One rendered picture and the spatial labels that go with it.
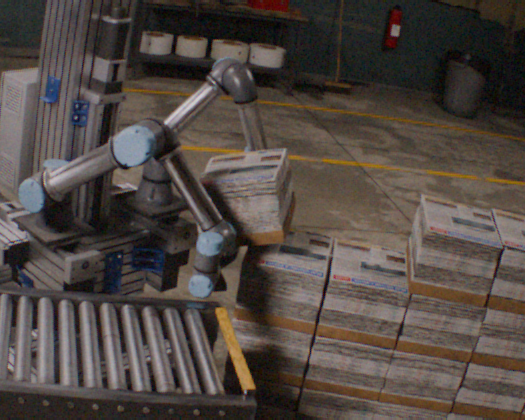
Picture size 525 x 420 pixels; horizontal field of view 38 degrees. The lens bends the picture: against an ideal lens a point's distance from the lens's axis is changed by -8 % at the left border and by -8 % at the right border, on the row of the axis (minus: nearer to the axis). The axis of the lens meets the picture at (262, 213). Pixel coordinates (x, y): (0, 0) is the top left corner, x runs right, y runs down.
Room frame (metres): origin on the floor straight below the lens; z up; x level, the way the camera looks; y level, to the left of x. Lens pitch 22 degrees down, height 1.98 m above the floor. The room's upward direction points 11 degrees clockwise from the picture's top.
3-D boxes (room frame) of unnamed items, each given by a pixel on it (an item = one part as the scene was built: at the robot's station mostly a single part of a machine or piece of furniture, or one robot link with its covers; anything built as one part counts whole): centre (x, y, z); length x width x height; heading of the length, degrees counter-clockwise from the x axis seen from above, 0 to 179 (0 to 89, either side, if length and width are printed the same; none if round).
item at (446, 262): (2.61, -0.69, 0.95); 0.38 x 0.29 x 0.23; 176
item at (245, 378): (1.93, 0.01, 0.81); 0.43 x 0.03 x 0.02; 17
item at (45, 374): (1.79, 0.52, 0.77); 0.47 x 0.05 x 0.05; 17
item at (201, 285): (2.24, 0.14, 0.84); 0.11 x 0.08 x 0.09; 176
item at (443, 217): (2.61, -0.69, 1.06); 0.37 x 0.29 x 0.01; 176
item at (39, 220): (2.49, 0.71, 0.87); 0.15 x 0.15 x 0.10
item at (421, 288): (2.61, -0.69, 0.86); 0.38 x 0.29 x 0.04; 176
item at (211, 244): (2.26, 0.13, 0.94); 0.11 x 0.08 x 0.11; 169
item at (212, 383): (1.92, 0.09, 0.77); 0.47 x 0.05 x 0.05; 17
